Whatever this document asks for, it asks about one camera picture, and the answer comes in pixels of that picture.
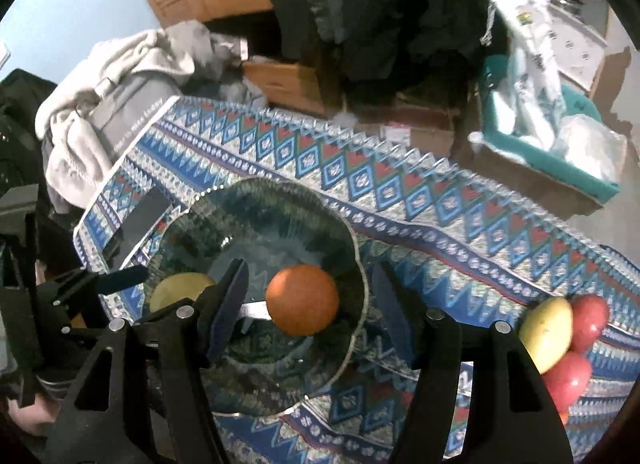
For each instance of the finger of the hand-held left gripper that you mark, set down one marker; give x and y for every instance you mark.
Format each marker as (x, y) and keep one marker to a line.
(100, 281)
(67, 330)

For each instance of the flat cardboard box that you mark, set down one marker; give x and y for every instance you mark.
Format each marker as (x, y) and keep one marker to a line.
(415, 124)

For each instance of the scalloped glass bowl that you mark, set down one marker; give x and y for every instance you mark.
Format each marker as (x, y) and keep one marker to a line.
(260, 224)

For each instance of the grey printed bag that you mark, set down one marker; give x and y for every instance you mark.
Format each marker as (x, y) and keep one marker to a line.
(125, 109)

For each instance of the orange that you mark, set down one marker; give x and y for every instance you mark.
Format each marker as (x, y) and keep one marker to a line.
(302, 299)

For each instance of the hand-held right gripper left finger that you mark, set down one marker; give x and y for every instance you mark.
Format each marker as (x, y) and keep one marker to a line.
(230, 309)

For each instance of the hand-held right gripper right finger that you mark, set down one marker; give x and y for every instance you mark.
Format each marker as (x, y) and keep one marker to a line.
(392, 314)

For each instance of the yellow mango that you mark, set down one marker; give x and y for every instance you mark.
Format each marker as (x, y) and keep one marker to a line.
(545, 336)

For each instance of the teal box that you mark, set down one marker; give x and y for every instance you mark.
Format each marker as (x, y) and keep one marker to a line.
(505, 139)

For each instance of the blue patterned tablecloth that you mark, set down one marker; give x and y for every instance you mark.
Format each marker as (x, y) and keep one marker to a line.
(450, 224)

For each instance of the black bag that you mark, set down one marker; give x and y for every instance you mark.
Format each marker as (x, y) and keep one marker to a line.
(20, 114)

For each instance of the white patterned cloth bag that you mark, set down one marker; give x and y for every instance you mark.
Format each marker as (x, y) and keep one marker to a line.
(530, 44)

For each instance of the small cardboard box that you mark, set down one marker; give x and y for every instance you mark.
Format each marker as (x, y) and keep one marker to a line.
(285, 82)

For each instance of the clear plastic bag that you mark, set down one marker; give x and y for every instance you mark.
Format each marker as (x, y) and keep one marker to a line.
(592, 144)

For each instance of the black phone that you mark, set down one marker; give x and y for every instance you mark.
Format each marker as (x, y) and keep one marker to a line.
(142, 221)

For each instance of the yellow-green apple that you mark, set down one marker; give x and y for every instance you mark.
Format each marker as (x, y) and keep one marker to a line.
(175, 291)

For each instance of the dark hanging clothes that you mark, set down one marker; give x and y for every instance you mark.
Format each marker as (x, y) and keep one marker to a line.
(390, 9)

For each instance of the grey crumpled garment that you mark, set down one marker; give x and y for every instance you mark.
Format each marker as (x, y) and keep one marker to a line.
(210, 49)

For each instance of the white crumpled garment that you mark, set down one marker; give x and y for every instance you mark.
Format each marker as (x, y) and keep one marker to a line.
(70, 144)

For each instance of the person's left hand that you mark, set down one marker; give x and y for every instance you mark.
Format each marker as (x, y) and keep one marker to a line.
(30, 416)

